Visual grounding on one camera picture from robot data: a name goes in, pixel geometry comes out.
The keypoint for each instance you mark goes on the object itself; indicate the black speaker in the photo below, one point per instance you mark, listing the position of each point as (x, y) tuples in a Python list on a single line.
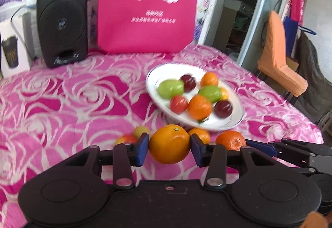
[(62, 18)]

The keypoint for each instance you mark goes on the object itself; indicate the deep orange mandarin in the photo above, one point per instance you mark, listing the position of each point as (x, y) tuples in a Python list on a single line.
[(230, 140)]

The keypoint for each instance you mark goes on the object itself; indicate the small yellow-red fruit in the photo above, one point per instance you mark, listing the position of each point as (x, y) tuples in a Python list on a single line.
[(126, 139), (141, 131)]

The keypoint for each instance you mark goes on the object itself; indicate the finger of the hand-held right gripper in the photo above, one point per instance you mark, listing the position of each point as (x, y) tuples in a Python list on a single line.
[(260, 147)]

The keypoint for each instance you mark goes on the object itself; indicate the small red apple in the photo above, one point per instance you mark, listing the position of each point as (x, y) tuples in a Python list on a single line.
[(179, 104)]

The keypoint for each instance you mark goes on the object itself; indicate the orange covered chair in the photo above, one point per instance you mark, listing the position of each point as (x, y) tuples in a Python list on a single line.
[(277, 62)]

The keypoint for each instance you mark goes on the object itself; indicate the pink floral tablecloth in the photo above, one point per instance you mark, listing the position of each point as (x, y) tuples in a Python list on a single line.
[(64, 114)]

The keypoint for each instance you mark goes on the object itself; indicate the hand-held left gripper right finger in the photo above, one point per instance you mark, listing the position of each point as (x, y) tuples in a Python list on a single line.
[(197, 149)]

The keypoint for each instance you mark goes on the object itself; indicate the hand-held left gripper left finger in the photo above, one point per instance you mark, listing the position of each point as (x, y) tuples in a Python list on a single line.
[(142, 149)]

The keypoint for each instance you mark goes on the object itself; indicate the dark jacket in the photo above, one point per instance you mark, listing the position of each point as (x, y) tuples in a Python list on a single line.
[(313, 82)]

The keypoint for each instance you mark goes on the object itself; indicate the blue bag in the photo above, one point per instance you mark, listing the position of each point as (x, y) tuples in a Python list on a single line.
[(291, 36)]

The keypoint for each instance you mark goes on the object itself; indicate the white cup box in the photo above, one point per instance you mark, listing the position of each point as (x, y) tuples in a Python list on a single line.
[(13, 46)]

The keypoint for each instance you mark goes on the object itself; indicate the dark purple plum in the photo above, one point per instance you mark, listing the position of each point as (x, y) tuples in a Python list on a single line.
[(188, 82), (223, 109)]

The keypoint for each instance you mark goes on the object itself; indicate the person's right hand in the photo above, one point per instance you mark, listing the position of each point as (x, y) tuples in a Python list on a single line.
[(315, 220)]

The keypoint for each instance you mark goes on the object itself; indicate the pink hanging garment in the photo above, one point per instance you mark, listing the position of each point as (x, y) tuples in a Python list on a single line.
[(298, 2)]

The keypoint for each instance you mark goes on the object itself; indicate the small green apple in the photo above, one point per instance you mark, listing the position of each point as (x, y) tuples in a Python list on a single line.
[(211, 93)]

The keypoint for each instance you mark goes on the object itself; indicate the leafy orange mandarin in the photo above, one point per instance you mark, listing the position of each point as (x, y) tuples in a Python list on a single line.
[(199, 107)]

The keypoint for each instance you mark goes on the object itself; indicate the small orange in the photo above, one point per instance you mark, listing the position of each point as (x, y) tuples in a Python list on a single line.
[(200, 135)]

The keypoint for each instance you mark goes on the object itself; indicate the large navel orange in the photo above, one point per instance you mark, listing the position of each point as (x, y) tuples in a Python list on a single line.
[(170, 143)]

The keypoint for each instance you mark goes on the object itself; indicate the white plate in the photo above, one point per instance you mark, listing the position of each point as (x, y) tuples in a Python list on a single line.
[(220, 124)]

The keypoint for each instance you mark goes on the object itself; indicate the large green apple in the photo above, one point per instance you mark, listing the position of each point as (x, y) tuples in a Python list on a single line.
[(169, 88)]

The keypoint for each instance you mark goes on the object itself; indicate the pink tote bag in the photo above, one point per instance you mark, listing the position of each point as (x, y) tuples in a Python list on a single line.
[(145, 5)]

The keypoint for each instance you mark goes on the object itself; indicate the round orange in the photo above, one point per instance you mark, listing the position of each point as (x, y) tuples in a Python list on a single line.
[(209, 79)]

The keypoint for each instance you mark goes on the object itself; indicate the grey sliding door frame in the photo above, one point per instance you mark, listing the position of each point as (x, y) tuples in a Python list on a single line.
[(255, 10)]

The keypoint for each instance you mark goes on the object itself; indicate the yellow citrus fruit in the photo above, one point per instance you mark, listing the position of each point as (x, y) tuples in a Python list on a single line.
[(224, 93)]

